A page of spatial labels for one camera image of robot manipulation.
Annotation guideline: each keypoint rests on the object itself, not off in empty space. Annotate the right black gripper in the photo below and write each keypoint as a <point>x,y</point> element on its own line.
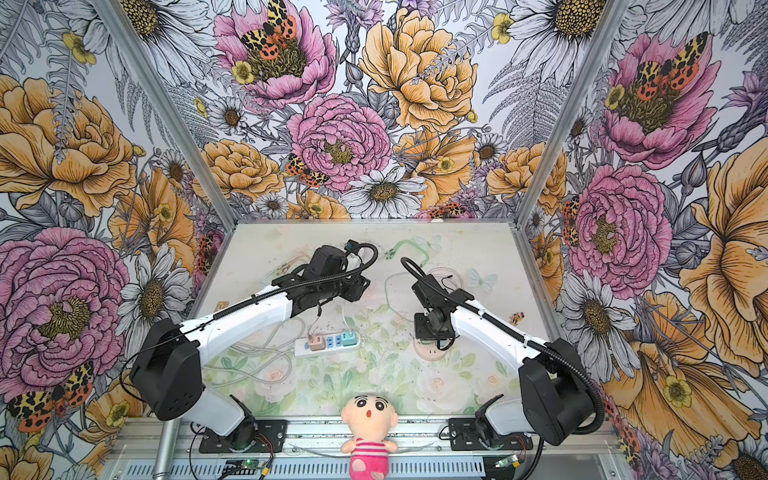
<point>420,332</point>

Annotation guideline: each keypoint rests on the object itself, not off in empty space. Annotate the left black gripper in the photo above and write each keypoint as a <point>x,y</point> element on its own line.
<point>355,288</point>

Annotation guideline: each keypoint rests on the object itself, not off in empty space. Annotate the pink charger plug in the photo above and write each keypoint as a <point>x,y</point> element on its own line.
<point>316,343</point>

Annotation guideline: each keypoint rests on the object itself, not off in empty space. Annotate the white blue power strip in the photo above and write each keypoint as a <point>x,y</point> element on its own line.
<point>301,351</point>

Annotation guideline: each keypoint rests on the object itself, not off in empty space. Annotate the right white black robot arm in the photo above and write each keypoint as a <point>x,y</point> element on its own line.
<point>557,398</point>

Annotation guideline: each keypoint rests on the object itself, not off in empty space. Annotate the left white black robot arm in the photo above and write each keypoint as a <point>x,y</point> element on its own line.
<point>167,370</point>

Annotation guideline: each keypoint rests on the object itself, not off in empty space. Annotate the plush doll pink dress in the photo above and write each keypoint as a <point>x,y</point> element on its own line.
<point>370,418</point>

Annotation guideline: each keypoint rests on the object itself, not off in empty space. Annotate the green circuit board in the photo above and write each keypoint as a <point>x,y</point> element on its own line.
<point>247,467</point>

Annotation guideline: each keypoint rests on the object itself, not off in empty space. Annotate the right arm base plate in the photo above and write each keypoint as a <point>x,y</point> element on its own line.
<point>464,434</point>

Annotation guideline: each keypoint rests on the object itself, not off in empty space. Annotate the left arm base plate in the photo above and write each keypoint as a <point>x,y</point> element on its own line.
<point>264,435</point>

